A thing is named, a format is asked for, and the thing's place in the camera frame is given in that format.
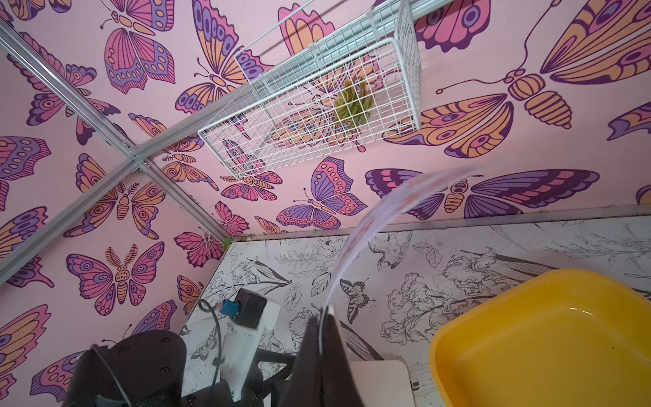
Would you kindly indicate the green item in basket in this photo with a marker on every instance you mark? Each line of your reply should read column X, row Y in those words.
column 354, row 104

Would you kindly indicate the yellow plastic tray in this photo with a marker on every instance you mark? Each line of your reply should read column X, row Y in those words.
column 566, row 338

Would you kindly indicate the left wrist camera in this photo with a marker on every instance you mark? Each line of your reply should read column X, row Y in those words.
column 251, row 315

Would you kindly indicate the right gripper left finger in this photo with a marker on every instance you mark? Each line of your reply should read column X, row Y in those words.
column 304, row 388

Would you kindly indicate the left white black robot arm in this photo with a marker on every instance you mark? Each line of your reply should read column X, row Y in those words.
column 147, row 369

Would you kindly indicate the white wire wall basket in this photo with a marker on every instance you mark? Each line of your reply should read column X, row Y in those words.
column 285, row 115

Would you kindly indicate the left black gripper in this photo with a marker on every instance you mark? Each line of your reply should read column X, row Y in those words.
column 258, row 380

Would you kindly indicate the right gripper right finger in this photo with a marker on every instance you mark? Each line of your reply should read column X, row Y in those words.
column 337, row 382

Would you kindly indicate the pink food menu sheet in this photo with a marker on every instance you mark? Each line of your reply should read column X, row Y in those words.
column 408, row 304

